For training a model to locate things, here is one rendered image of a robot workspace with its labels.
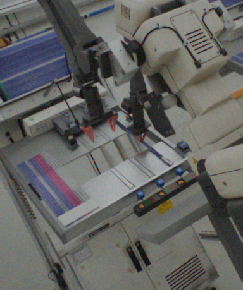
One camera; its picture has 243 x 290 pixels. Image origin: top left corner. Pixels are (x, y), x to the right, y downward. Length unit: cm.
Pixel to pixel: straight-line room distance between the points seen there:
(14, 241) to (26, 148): 160
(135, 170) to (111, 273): 53
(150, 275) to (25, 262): 169
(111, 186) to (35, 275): 197
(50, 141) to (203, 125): 109
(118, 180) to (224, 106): 73
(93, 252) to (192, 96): 106
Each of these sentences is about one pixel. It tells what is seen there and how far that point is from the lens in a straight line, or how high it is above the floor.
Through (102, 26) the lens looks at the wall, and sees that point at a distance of 433.
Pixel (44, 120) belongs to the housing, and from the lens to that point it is 231.
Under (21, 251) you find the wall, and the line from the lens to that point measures 377.
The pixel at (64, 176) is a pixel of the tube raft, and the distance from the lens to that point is 203.
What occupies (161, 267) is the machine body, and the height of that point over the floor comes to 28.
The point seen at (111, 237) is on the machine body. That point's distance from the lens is 220.
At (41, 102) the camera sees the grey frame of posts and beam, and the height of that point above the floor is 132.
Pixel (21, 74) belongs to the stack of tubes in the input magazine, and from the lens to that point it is 236.
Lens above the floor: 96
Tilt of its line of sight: 1 degrees up
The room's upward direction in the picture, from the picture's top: 27 degrees counter-clockwise
